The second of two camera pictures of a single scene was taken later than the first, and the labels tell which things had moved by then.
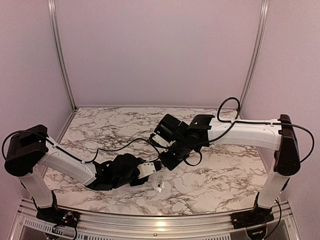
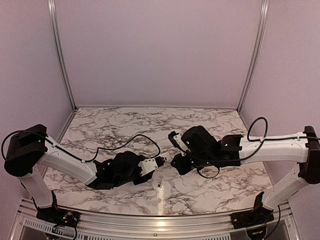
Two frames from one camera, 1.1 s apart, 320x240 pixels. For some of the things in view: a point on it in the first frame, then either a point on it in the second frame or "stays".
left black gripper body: [139, 183] stays
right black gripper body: [175, 159] → [185, 167]
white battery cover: [160, 181] stays
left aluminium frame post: [51, 5] stays
